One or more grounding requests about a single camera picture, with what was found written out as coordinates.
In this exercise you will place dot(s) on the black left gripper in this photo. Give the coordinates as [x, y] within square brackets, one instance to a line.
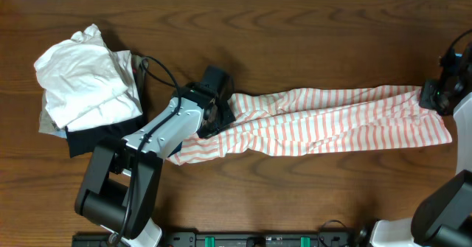
[229, 118]

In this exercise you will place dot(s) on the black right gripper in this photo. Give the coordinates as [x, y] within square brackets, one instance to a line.
[428, 99]

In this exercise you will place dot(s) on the red white striped shirt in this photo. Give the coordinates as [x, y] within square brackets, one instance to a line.
[310, 121]

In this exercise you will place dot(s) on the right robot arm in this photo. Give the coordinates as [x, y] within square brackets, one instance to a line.
[444, 218]

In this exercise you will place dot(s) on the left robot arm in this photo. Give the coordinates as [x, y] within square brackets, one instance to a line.
[120, 185]

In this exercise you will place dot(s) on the white folded garment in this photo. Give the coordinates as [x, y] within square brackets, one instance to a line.
[86, 85]

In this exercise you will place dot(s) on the black folded garment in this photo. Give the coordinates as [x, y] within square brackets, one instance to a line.
[84, 141]

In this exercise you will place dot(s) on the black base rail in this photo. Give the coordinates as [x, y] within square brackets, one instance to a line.
[333, 238]

